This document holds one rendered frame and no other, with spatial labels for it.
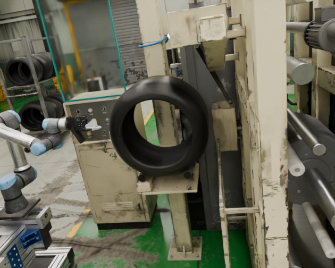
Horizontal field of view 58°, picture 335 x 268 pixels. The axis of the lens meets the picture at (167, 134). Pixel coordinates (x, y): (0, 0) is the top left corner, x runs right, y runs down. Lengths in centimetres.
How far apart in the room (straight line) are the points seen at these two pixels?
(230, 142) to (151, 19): 92
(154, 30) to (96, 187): 152
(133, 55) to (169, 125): 923
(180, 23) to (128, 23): 987
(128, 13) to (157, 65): 928
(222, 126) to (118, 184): 119
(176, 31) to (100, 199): 193
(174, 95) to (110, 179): 136
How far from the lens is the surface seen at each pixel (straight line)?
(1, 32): 1330
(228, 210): 131
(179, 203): 233
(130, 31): 1117
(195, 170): 203
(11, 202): 229
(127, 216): 290
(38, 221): 225
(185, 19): 132
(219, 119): 195
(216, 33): 121
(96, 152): 266
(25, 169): 231
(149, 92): 161
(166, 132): 208
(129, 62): 1128
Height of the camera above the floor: 172
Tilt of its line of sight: 19 degrees down
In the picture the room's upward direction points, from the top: 9 degrees counter-clockwise
